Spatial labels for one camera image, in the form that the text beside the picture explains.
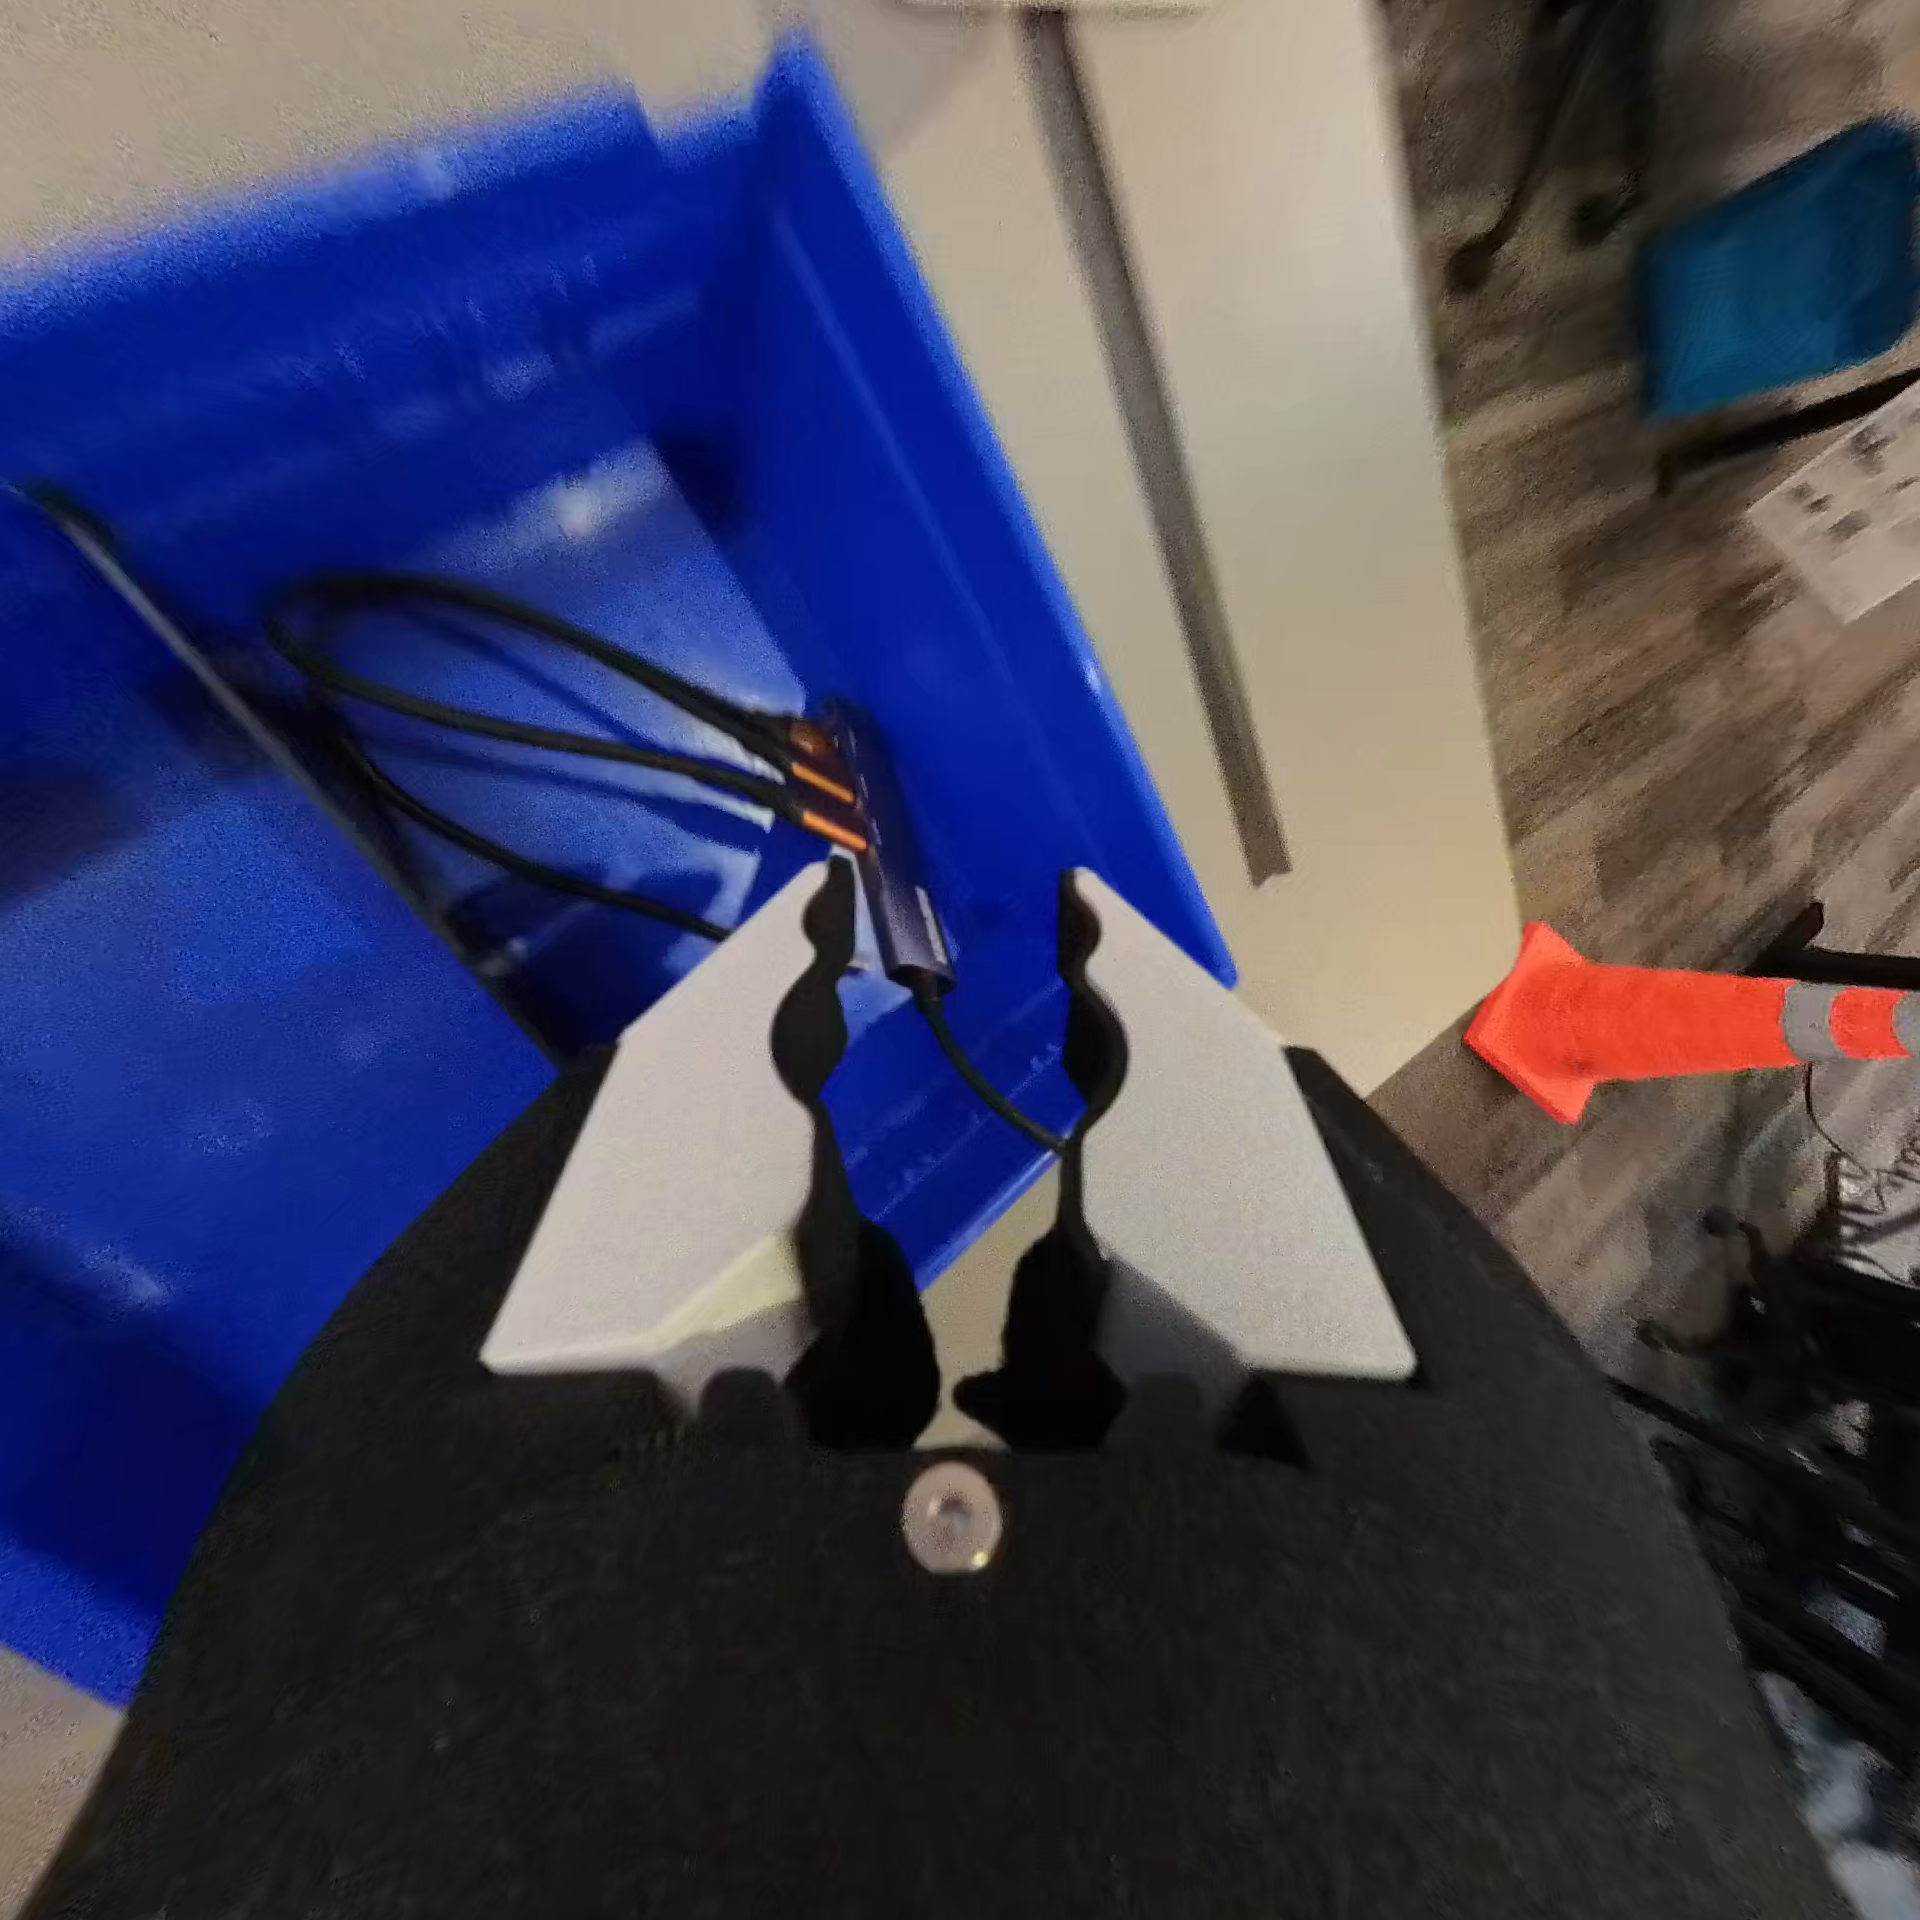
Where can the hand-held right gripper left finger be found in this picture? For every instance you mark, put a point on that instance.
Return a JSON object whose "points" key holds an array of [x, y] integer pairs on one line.
{"points": [[659, 1201]]}

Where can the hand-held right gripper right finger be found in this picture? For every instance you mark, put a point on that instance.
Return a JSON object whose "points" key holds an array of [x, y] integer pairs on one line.
{"points": [[1246, 1201]]}

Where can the grey USB hub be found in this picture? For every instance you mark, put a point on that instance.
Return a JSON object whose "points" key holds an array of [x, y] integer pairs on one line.
{"points": [[901, 914]]}

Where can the blue storage bin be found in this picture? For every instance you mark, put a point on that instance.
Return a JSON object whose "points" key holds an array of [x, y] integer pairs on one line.
{"points": [[225, 1050]]}

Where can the grey desk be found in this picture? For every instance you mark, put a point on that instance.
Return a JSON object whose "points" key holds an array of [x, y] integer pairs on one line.
{"points": [[1275, 450]]}

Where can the orange traffic cone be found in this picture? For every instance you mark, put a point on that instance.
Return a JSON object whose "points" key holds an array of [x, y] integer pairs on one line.
{"points": [[1619, 1021]]}

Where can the printed paper sheet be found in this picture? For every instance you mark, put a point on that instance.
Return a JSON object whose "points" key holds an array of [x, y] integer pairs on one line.
{"points": [[1852, 517]]}

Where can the blue plastic container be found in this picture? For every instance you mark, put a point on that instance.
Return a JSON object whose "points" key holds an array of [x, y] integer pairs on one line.
{"points": [[1769, 285]]}

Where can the black office chair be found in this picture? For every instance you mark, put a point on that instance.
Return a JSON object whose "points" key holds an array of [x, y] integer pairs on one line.
{"points": [[1567, 90]]}

